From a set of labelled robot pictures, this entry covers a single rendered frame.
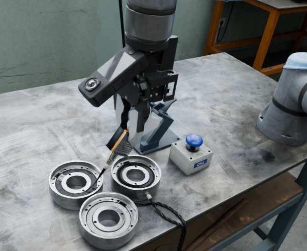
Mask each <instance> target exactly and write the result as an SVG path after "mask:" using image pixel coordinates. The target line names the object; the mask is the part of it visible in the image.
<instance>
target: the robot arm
mask: <svg viewBox="0 0 307 251"><path fill-rule="evenodd" d="M176 5H177V0H127V4H126V16H125V43H126V44H127V46H125V47H124V48H123V49H122V50H121V51H119V52H118V53H117V54H116V55H114V56H113V57H112V58H111V59H109V60H108V61H107V62H106V63H104V64H103V65H102V66H101V67H100V68H98V69H97V70H96V71H95V72H93V73H92V74H91V75H90V76H89V77H88V78H87V79H85V80H84V81H83V82H82V83H80V84H79V85H78V89H79V91H80V93H81V94H82V95H83V96H84V98H85V99H86V100H87V101H88V102H89V103H90V104H91V105H92V106H94V107H96V108H98V107H100V106H101V105H102V104H103V103H104V102H106V101H107V100H108V99H109V98H110V97H111V96H113V101H114V110H115V115H116V121H117V125H118V127H119V126H121V127H124V128H127V122H128V121H129V120H130V127H129V137H128V141H129V143H130V144H131V146H132V147H135V146H136V145H137V144H138V143H139V142H140V140H141V138H142V136H143V135H145V134H147V133H149V132H150V131H152V130H154V129H155V128H157V127H158V125H159V123H160V120H159V118H157V117H153V116H151V107H150V105H149V103H150V102H152V103H155V102H158V101H161V100H163V102H166V101H170V100H173V99H174V96H175V91H176V85H177V80H178V75H179V74H178V73H177V72H175V71H174V70H173V65H174V60H175V54H176V48H177V43H178V37H177V36H175V35H171V34H172V29H173V23H174V17H175V10H176ZM283 68H284V69H283V71H282V74H281V76H280V79H279V81H278V84H277V87H276V89H275V92H274V94H273V97H272V99H271V101H270V102H269V104H268V105H267V106H266V107H265V108H264V109H263V111H262V112H261V113H260V114H259V116H258V119H257V122H256V125H257V128H258V130H259V131H260V132H261V133H262V134H263V135H265V136H266V137H267V138H269V139H271V140H273V141H275V142H278V143H281V144H284V145H290V146H299V145H303V144H305V143H307V53H305V52H299V53H294V54H292V55H290V56H289V57H288V59H287V62H286V64H285V66H283ZM168 73H169V74H170V73H172V74H170V75H168ZM172 82H174V87H173V93H172V94H170V95H167V93H169V90H170V88H168V84H169V83H172Z"/></svg>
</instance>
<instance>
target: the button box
mask: <svg viewBox="0 0 307 251"><path fill-rule="evenodd" d="M212 155H213V152H212V151H211V150H210V149H209V148H208V147H206V146H205V145H204V144H202V145H201V146H199V147H195V148H191V147H190V145H188V144H187V143H186V139H183V140H180V141H177V142H175V143H172V144H171V149H170V154H169V159H170V160H171V161H172V162H173V163H174V164H175V165H176V166H177V167H178V168H180V169H181V170H182V171H183V172H184V173H185V174H186V175H187V176H188V175H191V174H193V173H195V172H198V171H200V170H202V169H205V168H207V167H209V165H210V161H211V158H212Z"/></svg>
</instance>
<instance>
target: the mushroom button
mask: <svg viewBox="0 0 307 251"><path fill-rule="evenodd" d="M186 143H187V144H188V145H190V147H191V148H195V147H199V146H201V145H202V144H203V139H202V137H201V136H199V135H197V134H189V135H188V136H187V137H186Z"/></svg>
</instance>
